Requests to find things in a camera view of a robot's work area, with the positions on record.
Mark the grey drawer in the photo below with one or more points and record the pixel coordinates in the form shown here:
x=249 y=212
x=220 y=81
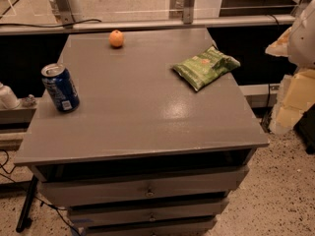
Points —
x=97 y=191
x=158 y=228
x=147 y=210

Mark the left metal bracket post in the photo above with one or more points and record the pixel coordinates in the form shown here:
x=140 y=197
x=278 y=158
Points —
x=64 y=11

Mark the top grey drawer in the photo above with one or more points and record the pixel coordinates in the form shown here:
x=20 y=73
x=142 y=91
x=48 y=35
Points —
x=97 y=191

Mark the metal bracket post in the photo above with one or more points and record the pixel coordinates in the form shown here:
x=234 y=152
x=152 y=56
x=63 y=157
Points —
x=188 y=11
x=64 y=11

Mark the black metal stand leg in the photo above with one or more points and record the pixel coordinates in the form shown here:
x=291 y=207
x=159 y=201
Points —
x=24 y=216

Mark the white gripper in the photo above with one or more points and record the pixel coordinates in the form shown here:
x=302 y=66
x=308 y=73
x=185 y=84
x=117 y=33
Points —
x=303 y=39

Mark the right metal bracket post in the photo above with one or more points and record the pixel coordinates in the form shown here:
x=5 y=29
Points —
x=188 y=11

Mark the green jalapeno chip bag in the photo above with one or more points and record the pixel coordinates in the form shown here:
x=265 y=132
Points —
x=206 y=67

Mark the grey drawer cabinet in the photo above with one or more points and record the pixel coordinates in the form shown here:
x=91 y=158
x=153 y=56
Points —
x=137 y=119

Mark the blue pepsi can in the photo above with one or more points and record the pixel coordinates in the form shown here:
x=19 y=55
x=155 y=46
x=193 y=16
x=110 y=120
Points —
x=58 y=82

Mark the orange fruit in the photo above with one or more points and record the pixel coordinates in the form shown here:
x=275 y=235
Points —
x=116 y=38

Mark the middle grey drawer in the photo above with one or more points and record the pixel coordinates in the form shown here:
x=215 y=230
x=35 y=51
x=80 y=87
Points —
x=147 y=210

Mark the white plastic bottle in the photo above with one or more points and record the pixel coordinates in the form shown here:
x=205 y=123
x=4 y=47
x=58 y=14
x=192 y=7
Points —
x=8 y=98

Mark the grey metal rail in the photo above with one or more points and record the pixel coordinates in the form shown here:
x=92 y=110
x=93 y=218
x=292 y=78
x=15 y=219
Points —
x=95 y=26

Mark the bottom grey drawer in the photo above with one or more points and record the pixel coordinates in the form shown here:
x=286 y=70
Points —
x=158 y=228

